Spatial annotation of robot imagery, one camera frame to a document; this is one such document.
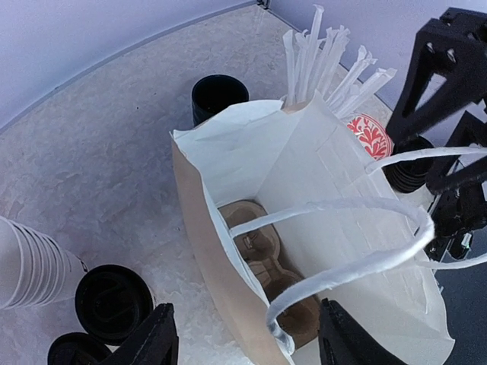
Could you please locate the stack of black cup sleeves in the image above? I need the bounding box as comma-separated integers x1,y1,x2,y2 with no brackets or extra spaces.
191,75,250,127

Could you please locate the red white patterned bowl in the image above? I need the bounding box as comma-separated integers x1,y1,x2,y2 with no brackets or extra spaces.
345,113,393,160

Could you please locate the stack of black cup lids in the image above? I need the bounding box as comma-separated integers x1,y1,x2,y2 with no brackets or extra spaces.
383,136,434,193

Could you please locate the brown cardboard cup carrier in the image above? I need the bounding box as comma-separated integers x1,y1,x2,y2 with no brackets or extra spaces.
218,200,320,349

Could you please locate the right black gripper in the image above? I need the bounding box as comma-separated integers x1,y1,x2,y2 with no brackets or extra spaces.
425,113,486,237

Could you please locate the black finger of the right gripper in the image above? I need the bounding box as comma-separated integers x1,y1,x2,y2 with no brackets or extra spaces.
386,8,486,144

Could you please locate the black cup lid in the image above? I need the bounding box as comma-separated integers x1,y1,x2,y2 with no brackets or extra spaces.
75,265,154,346
47,332,112,365

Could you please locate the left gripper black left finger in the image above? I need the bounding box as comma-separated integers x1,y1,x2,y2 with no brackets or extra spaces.
100,303,179,365

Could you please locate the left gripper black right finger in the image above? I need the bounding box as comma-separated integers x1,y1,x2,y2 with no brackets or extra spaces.
318,299,406,365

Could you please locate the stack of white paper cups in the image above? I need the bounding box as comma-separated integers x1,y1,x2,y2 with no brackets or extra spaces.
1,217,88,309

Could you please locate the brown paper bag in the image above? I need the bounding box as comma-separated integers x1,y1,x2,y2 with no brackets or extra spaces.
169,90,487,365

